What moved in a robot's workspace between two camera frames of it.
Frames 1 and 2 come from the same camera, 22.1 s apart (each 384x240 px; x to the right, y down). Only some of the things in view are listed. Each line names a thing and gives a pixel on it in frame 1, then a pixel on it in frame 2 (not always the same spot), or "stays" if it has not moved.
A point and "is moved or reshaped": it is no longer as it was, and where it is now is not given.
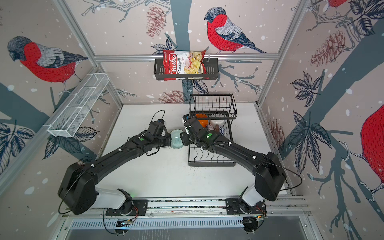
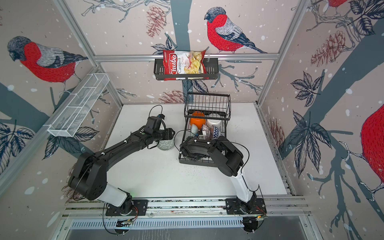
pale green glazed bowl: x=176 y=140 is moved or reshaped
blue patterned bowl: x=221 y=130 is moved or reshaped
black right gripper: x=184 y=137 -> x=208 y=143
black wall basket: x=212 y=67 stays
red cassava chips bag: x=181 y=62 stays
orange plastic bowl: x=203 y=123 stays
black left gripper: x=169 y=139 -> x=169 y=133
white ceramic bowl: x=220 y=122 stays
